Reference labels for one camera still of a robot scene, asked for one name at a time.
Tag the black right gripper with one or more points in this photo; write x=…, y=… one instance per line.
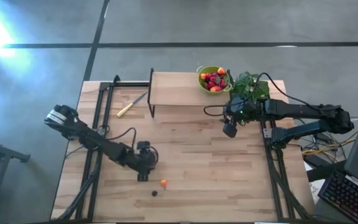
x=242, y=109

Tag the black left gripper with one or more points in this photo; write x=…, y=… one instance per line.
x=145, y=160

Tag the orange yellow peach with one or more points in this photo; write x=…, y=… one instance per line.
x=203, y=76
x=163, y=183
x=221, y=71
x=213, y=89

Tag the small red strawberry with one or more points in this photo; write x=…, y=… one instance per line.
x=218, y=88

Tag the red cherry with green stem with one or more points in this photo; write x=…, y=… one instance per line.
x=222, y=83

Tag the large strawberry with green leaves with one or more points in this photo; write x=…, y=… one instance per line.
x=210, y=85

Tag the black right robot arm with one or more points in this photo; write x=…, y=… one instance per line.
x=306, y=112

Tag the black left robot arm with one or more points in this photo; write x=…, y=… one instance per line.
x=104, y=146

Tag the green plant in white pot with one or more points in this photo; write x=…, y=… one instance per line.
x=247, y=87

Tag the dark berry with green stem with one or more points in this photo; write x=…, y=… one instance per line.
x=154, y=193

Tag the green plastic colander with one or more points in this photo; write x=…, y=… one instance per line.
x=201, y=86

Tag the wooden shelf with black legs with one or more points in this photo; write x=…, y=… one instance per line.
x=182, y=88

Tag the black backlit keyboard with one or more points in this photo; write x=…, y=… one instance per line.
x=346, y=196

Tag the dark metal stand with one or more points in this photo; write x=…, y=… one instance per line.
x=5, y=152

